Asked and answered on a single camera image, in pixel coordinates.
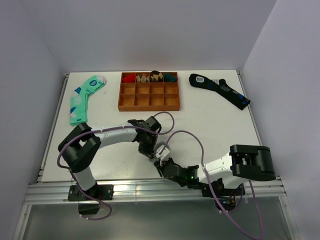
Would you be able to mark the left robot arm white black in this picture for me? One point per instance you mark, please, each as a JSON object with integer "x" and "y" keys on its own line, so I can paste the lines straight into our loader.
{"x": 79, "y": 148}

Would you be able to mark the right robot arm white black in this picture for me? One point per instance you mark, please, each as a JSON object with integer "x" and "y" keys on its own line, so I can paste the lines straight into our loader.
{"x": 225, "y": 175}

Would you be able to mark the dark brown argyle rolled sock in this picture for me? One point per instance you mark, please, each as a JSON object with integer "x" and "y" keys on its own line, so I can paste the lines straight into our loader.
{"x": 156, "y": 77}

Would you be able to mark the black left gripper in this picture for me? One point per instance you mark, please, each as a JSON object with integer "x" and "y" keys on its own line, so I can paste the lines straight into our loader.
{"x": 149, "y": 151}

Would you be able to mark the red rolled sock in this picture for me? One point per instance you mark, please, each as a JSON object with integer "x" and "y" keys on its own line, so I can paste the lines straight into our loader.
{"x": 129, "y": 79}

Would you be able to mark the beige argyle rolled sock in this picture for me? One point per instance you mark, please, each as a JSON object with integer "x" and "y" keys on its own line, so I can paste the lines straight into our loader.
{"x": 142, "y": 77}

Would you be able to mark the mint green patterned sock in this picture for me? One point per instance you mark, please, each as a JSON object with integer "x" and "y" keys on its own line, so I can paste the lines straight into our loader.
{"x": 79, "y": 99}

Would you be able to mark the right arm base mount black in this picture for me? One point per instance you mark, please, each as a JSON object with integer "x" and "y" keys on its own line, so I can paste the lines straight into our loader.
{"x": 228, "y": 198}

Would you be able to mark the black blue patterned sock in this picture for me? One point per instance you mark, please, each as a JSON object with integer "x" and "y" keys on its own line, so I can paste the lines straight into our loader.
{"x": 220, "y": 87}

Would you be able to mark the teal rolled sock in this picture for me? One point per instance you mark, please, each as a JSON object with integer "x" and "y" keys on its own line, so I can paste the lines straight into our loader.
{"x": 169, "y": 78}

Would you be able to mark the aluminium table frame rail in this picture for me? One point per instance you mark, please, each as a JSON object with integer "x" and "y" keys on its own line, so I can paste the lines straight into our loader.
{"x": 52, "y": 183}

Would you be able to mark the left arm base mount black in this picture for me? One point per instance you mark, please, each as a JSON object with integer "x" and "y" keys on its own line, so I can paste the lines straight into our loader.
{"x": 98, "y": 193}

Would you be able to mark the brown wooden compartment tray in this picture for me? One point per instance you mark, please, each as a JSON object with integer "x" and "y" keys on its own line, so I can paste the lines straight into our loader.
{"x": 149, "y": 96}

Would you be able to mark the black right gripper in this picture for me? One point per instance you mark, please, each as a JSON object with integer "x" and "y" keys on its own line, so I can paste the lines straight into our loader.
{"x": 160, "y": 165}

